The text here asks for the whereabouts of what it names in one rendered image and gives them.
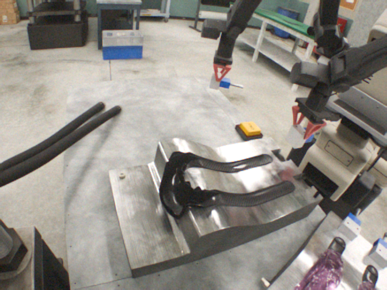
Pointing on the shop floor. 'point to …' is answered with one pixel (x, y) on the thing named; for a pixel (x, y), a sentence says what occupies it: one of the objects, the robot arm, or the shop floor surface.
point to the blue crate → (122, 52)
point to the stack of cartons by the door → (8, 12)
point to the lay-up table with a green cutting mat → (253, 39)
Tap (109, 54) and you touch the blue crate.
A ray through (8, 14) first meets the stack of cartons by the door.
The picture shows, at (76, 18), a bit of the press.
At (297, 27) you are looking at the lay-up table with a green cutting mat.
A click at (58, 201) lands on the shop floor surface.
